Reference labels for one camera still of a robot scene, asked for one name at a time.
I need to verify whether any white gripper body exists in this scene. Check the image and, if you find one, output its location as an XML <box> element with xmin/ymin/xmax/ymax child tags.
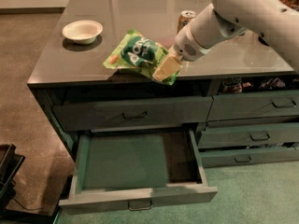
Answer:
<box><xmin>169</xmin><ymin>23</ymin><xmax>211</xmax><ymax>62</ymax></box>

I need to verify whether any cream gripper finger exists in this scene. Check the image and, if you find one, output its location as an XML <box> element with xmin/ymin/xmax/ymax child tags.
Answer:
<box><xmin>152</xmin><ymin>54</ymin><xmax>181</xmax><ymax>81</ymax></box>

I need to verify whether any green rice chip bag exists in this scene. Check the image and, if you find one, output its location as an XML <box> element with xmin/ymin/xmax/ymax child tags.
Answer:
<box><xmin>103</xmin><ymin>29</ymin><xmax>178</xmax><ymax>85</ymax></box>

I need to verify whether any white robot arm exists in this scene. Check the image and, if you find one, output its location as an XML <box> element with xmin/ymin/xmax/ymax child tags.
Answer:
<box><xmin>153</xmin><ymin>0</ymin><xmax>299</xmax><ymax>81</ymax></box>

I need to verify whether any top right drawer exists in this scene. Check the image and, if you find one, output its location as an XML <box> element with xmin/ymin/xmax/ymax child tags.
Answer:
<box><xmin>208</xmin><ymin>90</ymin><xmax>299</xmax><ymax>121</ymax></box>

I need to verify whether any top left drawer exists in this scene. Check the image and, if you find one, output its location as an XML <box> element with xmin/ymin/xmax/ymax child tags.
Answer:
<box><xmin>53</xmin><ymin>96</ymin><xmax>212</xmax><ymax>132</ymax></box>

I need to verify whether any dark snack bag in shelf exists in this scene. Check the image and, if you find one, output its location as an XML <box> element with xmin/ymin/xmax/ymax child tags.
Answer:
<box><xmin>259</xmin><ymin>77</ymin><xmax>286</xmax><ymax>91</ymax></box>

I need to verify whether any bottom right drawer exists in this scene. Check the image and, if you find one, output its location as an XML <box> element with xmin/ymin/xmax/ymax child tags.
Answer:
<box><xmin>201</xmin><ymin>147</ymin><xmax>299</xmax><ymax>168</ymax></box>

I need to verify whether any open middle left drawer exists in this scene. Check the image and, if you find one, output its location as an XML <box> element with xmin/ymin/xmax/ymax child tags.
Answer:
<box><xmin>59</xmin><ymin>128</ymin><xmax>218</xmax><ymax>214</ymax></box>

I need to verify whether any gold soda can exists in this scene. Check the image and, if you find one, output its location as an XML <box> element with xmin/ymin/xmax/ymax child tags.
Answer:
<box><xmin>177</xmin><ymin>10</ymin><xmax>197</xmax><ymax>32</ymax></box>

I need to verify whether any white paper bowl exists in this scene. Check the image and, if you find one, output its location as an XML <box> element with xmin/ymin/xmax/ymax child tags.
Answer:
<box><xmin>62</xmin><ymin>21</ymin><xmax>103</xmax><ymax>45</ymax></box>

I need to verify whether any black equipment on floor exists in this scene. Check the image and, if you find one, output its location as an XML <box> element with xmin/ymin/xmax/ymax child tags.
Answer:
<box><xmin>0</xmin><ymin>144</ymin><xmax>25</xmax><ymax>211</ymax></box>

